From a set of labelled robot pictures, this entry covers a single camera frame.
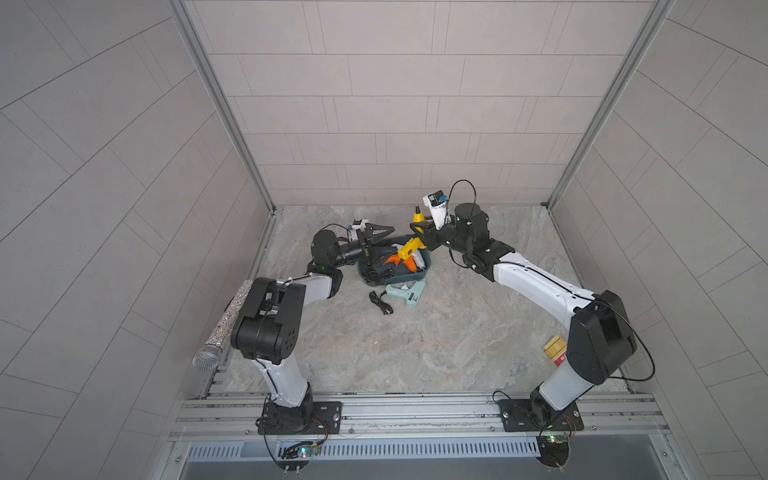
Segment yellow red small box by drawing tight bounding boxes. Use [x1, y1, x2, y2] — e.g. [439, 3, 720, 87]
[544, 335, 567, 366]

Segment orange glue gun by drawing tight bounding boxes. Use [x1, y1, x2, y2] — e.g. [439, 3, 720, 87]
[384, 251, 425, 273]

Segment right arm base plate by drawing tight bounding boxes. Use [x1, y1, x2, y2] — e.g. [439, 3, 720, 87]
[493, 396, 584, 434]

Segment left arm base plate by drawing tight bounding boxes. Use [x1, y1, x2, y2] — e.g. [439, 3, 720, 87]
[256, 401, 343, 435]

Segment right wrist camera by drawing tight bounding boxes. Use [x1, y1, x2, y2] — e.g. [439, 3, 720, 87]
[423, 190, 450, 230]

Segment mint green glue gun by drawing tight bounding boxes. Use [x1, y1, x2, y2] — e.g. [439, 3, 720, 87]
[385, 280, 426, 308]

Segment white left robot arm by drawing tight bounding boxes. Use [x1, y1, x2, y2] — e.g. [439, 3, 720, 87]
[230, 220, 395, 432]

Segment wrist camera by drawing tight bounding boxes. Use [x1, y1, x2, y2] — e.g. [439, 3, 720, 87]
[350, 219, 368, 237]
[423, 190, 450, 230]

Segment glittery silver microphone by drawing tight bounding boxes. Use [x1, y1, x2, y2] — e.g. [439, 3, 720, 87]
[192, 280, 254, 372]

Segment aluminium mounting rail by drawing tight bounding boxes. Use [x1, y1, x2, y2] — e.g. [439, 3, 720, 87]
[169, 393, 671, 441]

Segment teal plastic storage box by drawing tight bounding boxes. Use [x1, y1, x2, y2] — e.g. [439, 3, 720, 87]
[356, 235, 432, 286]

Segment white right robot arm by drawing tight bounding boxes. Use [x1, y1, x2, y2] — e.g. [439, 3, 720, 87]
[411, 191, 646, 430]

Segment yellow glue gun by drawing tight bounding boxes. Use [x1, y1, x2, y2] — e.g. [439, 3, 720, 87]
[398, 206, 426, 261]

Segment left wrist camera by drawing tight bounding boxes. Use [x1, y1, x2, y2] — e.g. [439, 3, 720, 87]
[350, 219, 368, 237]

